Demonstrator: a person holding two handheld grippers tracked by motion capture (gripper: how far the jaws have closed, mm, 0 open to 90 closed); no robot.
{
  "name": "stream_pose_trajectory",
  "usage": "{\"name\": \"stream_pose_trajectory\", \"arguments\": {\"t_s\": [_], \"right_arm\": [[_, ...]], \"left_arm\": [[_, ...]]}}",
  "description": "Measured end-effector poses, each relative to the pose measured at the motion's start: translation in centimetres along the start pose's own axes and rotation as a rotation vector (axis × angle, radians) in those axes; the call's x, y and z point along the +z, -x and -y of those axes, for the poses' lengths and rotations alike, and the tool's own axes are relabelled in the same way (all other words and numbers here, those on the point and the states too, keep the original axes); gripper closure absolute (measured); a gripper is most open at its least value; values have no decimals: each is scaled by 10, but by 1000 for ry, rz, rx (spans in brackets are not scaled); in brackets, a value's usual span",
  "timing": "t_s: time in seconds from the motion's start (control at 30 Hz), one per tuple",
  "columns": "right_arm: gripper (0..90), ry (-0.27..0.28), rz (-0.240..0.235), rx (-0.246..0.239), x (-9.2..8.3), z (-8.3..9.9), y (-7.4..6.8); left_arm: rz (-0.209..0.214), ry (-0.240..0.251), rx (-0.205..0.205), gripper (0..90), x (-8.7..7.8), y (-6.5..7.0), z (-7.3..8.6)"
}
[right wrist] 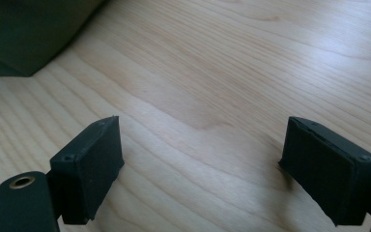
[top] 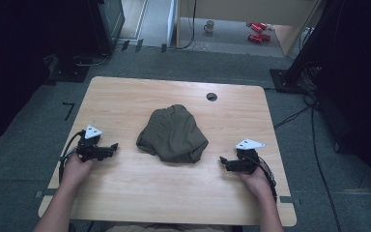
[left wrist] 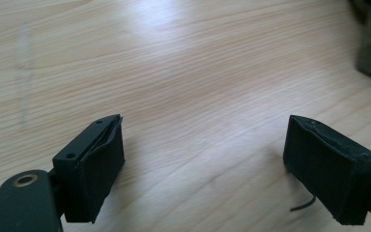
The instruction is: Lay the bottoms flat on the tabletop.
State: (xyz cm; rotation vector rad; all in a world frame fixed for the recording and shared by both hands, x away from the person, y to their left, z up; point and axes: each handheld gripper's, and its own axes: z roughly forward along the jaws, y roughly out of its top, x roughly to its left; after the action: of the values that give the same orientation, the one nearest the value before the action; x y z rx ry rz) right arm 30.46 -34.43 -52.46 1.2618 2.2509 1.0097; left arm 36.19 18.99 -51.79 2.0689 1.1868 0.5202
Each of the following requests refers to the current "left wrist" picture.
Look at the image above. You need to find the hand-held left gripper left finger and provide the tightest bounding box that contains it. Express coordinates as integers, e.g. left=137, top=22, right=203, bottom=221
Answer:
left=51, top=113, right=126, bottom=224

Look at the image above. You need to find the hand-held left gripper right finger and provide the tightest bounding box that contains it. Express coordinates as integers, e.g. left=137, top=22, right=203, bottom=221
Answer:
left=282, top=114, right=371, bottom=226

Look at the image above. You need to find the thin black thread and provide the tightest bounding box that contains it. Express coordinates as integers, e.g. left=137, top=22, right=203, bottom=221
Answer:
left=290, top=195, right=317, bottom=213

